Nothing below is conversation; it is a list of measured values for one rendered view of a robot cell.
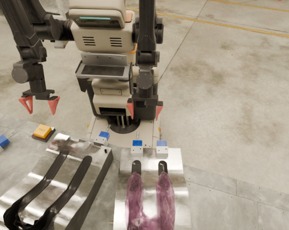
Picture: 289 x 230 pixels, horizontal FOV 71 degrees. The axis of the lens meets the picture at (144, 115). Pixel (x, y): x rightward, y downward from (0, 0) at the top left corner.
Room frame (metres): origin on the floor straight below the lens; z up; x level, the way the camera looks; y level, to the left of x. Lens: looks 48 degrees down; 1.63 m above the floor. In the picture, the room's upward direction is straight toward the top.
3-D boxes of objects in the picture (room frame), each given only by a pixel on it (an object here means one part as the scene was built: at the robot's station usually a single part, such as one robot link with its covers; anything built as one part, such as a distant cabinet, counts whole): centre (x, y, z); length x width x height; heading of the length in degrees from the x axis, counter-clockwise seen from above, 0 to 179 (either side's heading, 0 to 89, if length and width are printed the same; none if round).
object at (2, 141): (0.55, 0.66, 0.83); 0.13 x 0.05 x 0.05; 143
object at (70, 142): (0.50, 0.31, 0.87); 0.05 x 0.05 x 0.04; 72
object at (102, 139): (0.58, 0.19, 0.83); 0.13 x 0.05 x 0.05; 164
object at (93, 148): (0.47, 0.21, 0.87); 0.05 x 0.05 x 0.04; 72
